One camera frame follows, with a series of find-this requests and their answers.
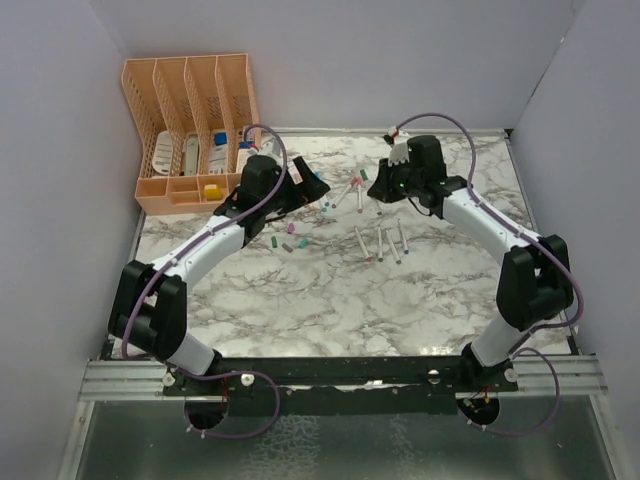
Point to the yellow small box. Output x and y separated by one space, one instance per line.
212 192

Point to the peach plastic desk organizer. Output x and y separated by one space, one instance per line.
191 113

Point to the brown capped white marker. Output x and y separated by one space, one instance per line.
342 195

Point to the white device in organizer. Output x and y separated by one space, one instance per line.
190 156

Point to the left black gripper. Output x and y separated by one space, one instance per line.
306 191

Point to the pink capped white marker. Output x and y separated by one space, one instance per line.
359 197

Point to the white remote in organizer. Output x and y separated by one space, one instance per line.
161 160

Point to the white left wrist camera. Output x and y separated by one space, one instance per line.
270 147

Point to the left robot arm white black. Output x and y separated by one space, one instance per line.
150 306

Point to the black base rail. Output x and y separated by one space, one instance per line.
331 386

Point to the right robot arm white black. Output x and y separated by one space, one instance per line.
535 283

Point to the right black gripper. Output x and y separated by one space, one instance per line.
381 187

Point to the white blue box in organizer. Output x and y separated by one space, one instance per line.
217 156

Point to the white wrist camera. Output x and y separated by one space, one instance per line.
399 153
270 147

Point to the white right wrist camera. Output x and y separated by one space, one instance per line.
399 153

